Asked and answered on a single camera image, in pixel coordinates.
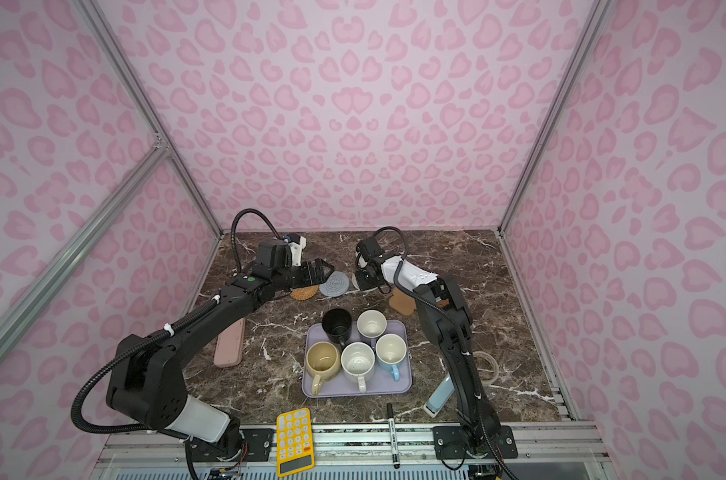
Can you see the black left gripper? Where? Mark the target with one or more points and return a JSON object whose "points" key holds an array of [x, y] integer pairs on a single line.
{"points": [[310, 279]]}

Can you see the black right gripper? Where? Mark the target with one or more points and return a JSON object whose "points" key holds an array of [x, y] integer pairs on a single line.
{"points": [[361, 282]]}

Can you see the grey round coaster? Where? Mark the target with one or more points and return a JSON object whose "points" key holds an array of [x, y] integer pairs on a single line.
{"points": [[337, 284]]}

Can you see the woven straw round coaster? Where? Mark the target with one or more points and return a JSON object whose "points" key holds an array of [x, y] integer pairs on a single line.
{"points": [[304, 293]]}

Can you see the white lavender mug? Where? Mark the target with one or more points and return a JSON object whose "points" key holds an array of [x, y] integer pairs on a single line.
{"points": [[371, 325]]}

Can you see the black mug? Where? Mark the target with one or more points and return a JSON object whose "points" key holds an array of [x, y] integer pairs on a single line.
{"points": [[337, 325]]}

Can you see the light blue mug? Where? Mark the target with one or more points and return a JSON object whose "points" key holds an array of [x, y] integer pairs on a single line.
{"points": [[391, 350]]}

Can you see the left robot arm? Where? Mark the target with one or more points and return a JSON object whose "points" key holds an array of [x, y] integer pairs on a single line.
{"points": [[147, 384]]}

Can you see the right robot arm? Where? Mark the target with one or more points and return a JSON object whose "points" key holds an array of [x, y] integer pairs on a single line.
{"points": [[446, 321]]}

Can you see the cream white mug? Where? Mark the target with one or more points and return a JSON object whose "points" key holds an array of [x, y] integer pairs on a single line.
{"points": [[358, 362]]}

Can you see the yellow mug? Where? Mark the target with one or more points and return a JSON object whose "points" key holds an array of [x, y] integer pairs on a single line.
{"points": [[322, 363]]}

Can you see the lavender tray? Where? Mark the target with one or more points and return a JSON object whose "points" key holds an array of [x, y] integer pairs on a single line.
{"points": [[382, 381]]}

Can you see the light blue case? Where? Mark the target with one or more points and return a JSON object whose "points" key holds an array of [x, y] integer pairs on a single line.
{"points": [[439, 397]]}

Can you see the clear tape roll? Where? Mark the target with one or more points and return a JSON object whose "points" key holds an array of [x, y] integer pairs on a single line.
{"points": [[487, 366]]}

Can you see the yellow calculator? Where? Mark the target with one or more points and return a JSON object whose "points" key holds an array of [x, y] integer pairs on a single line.
{"points": [[294, 444]]}

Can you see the black marker pen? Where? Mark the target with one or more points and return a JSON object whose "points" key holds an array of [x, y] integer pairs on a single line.
{"points": [[395, 454]]}

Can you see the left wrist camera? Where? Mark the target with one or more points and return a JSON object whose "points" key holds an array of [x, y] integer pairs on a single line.
{"points": [[296, 244]]}

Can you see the aluminium mounting rail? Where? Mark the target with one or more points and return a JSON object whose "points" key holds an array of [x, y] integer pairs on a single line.
{"points": [[362, 451]]}

